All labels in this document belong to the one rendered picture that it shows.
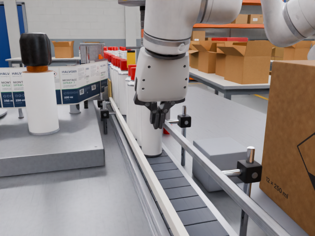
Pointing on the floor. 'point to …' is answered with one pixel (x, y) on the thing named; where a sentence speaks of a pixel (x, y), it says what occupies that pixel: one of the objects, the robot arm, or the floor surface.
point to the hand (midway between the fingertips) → (157, 118)
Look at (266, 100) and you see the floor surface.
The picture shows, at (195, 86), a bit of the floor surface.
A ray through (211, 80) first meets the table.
